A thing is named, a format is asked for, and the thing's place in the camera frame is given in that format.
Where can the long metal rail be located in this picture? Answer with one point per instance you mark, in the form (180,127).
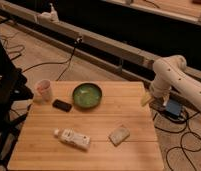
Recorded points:
(115,29)

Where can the black equipment stand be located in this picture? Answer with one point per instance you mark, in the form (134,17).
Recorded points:
(12,88)

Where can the black phone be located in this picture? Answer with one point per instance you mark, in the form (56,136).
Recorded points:
(62,105)

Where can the white pink cup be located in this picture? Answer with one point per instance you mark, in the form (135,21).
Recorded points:
(43,90)

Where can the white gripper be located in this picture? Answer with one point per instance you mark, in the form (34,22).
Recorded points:
(146,99)

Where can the white sponge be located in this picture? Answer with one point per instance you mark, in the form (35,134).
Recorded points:
(118,135)

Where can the white lotion bottle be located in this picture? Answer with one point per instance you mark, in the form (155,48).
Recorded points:
(70,137)

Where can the green ceramic bowl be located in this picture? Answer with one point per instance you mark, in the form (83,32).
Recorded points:
(87,95)

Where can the blue box on floor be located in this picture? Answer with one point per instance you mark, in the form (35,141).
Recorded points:
(173,108)

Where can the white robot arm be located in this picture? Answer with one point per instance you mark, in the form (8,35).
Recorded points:
(170,72)

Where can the white clamp on rail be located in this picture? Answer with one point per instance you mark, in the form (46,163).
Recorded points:
(52,15)

